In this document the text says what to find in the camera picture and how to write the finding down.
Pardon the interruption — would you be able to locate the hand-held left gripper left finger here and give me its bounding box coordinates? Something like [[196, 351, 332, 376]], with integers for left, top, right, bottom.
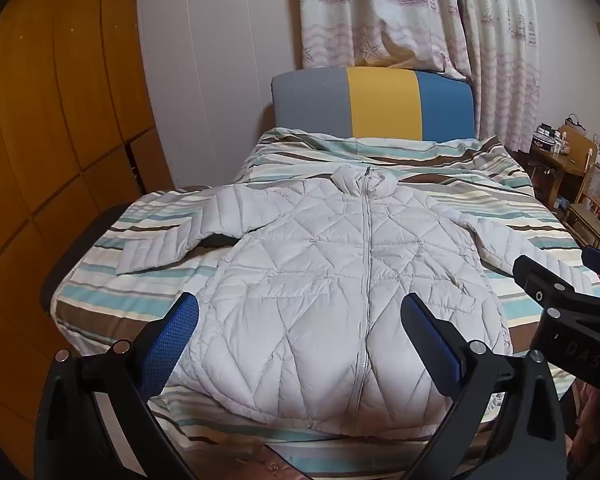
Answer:
[[34, 291, 201, 480]]

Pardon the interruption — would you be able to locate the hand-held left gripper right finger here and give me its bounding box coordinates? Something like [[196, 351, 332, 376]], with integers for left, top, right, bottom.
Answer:
[[400, 292, 568, 480]]

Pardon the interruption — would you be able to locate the white quilted puffer jacket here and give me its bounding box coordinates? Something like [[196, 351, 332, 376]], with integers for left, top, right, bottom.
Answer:
[[115, 164, 600, 433]]

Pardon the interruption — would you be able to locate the wooden chair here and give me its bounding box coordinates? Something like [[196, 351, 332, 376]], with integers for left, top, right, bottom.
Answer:
[[564, 161, 600, 252]]

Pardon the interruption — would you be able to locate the wooden desk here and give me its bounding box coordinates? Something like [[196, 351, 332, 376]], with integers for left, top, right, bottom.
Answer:
[[529, 135, 600, 207]]

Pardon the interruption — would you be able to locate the striped bed cover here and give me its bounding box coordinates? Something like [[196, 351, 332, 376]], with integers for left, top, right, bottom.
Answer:
[[50, 126, 600, 480]]

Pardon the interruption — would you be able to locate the wooden wardrobe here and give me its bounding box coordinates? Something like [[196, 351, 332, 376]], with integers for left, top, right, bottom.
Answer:
[[0, 0, 177, 480]]

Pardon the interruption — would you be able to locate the grey yellow blue headboard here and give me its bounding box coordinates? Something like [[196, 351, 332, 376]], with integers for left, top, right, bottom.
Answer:
[[271, 65, 476, 142]]

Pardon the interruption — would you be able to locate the ship print curtain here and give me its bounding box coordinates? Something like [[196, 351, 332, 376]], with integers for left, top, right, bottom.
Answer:
[[296, 0, 542, 154]]

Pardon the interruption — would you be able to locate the dark bed frame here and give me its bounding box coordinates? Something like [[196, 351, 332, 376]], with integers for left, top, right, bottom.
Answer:
[[40, 204, 127, 313]]

